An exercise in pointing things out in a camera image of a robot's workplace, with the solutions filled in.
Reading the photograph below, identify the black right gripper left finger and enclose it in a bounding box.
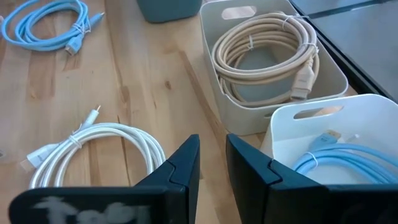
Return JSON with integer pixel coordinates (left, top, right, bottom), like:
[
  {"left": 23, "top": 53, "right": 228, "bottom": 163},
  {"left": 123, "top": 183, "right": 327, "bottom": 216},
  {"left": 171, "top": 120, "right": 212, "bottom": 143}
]
[{"left": 8, "top": 134, "right": 201, "bottom": 224}]

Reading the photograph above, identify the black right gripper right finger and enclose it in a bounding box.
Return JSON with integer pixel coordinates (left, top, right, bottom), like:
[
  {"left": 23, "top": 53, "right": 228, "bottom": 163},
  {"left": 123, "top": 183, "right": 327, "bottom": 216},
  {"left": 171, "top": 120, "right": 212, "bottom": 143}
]
[{"left": 226, "top": 133, "right": 398, "bottom": 224}]

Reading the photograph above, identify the light blue USB cable coil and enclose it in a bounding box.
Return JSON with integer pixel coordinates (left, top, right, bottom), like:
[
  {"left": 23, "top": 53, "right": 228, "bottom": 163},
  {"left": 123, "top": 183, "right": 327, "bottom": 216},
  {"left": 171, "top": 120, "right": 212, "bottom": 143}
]
[
  {"left": 292, "top": 129, "right": 398, "bottom": 185},
  {"left": 1, "top": 0, "right": 106, "bottom": 57}
]

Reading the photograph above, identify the beige USB cable coil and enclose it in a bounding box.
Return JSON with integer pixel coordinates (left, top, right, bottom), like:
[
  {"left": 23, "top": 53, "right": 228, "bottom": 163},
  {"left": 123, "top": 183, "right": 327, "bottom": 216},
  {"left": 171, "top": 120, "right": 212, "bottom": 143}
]
[{"left": 211, "top": 11, "right": 320, "bottom": 108}]

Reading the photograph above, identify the beige plastic bin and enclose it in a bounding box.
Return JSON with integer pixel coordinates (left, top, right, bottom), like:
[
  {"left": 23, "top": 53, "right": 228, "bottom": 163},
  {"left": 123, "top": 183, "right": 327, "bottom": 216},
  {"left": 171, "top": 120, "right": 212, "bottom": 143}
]
[{"left": 199, "top": 0, "right": 349, "bottom": 136}]

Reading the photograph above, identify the white plastic bin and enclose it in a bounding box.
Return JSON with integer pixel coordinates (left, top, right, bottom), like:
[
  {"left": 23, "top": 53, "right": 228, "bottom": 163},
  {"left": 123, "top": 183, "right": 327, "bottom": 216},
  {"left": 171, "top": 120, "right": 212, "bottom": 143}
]
[{"left": 260, "top": 93, "right": 398, "bottom": 186}]

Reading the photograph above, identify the black rig base panel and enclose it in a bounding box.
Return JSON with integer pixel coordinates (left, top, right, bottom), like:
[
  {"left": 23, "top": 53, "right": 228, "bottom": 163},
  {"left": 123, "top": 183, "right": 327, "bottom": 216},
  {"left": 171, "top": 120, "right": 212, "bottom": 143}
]
[{"left": 289, "top": 0, "right": 398, "bottom": 103}]

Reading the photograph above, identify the dark teal plastic bin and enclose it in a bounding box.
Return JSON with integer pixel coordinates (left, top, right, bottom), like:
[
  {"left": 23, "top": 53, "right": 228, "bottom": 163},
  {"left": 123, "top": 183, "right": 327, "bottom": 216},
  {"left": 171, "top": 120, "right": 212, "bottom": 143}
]
[{"left": 136, "top": 0, "right": 203, "bottom": 24}]

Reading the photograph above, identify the white USB cable coil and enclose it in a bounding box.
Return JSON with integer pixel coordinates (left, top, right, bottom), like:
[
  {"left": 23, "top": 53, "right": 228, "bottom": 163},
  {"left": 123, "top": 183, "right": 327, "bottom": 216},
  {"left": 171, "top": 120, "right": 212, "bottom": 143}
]
[{"left": 20, "top": 105, "right": 167, "bottom": 190}]

